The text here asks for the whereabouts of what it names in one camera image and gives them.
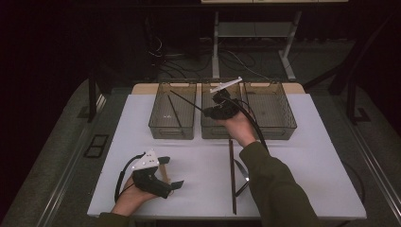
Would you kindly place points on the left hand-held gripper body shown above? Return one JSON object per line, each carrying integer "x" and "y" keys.
{"x": 148, "y": 183}

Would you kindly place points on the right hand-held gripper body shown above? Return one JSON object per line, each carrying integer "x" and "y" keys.
{"x": 225, "y": 110}

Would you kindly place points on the smoky clear plastic bin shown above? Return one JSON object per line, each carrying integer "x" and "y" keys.
{"x": 160, "y": 110}
{"x": 208, "y": 129}
{"x": 274, "y": 108}

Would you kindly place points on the brown wooden chopstick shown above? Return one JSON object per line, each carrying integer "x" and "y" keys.
{"x": 231, "y": 157}
{"x": 234, "y": 198}

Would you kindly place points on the steel spoon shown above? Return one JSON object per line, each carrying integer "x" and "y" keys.
{"x": 242, "y": 189}

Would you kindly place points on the person's left hand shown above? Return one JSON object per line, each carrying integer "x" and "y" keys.
{"x": 130, "y": 199}

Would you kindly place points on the person's right hand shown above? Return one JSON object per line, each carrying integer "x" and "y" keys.
{"x": 242, "y": 130}

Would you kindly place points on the white metal-framed desk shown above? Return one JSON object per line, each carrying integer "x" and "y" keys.
{"x": 215, "y": 47}

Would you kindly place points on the black metal stand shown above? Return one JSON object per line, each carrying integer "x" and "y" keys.
{"x": 92, "y": 101}
{"x": 351, "y": 101}

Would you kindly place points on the aluminium floor rail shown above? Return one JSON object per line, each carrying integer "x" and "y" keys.
{"x": 378, "y": 167}
{"x": 66, "y": 171}

